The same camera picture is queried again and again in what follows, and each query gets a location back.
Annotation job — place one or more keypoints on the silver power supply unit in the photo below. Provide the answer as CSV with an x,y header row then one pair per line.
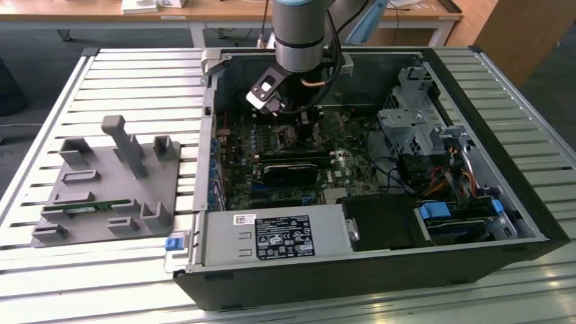
x,y
221,233

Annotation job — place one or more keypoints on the green motherboard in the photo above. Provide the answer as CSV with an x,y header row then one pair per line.
x,y
351,168

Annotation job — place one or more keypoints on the wooden desk white frame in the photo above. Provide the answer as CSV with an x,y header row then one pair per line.
x,y
225,10
54,10

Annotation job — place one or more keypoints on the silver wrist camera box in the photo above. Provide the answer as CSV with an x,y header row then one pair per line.
x,y
266,94

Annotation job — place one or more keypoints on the thin silver cpu locking lever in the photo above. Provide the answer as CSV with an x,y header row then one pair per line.
x,y
335,129

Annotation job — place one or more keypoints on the grey plastic parts rack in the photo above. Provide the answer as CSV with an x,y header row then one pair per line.
x,y
113,189

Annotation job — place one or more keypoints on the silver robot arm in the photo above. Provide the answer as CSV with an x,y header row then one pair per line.
x,y
299,33

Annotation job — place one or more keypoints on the green ram stick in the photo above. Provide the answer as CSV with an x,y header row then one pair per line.
x,y
109,204

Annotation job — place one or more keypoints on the black open pc case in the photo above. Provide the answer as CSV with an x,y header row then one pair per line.
x,y
315,287

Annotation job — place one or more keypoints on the wooden cabinet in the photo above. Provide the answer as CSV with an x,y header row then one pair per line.
x,y
518,33

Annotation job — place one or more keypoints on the metal cpu socket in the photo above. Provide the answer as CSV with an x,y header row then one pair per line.
x,y
289,141

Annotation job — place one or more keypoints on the black hard disk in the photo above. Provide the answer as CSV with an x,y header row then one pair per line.
x,y
459,231

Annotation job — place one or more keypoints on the silver perforated disk cage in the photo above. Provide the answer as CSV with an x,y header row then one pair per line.
x,y
405,128

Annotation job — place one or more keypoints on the black drive bay cover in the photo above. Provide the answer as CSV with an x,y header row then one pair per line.
x,y
383,222

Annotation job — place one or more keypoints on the black graphics card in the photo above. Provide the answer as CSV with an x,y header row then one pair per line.
x,y
290,173

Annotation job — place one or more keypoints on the blue plastic latch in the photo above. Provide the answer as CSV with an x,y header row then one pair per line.
x,y
175,244

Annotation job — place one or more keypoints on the small white box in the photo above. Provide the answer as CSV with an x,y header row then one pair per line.
x,y
174,3

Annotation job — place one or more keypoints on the blue disk carrier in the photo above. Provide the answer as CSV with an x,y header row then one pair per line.
x,y
434,211

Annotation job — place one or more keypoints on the black ram slot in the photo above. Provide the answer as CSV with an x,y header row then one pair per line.
x,y
293,154
293,158

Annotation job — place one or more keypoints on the silver chipset heatsink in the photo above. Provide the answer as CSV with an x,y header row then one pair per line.
x,y
335,195

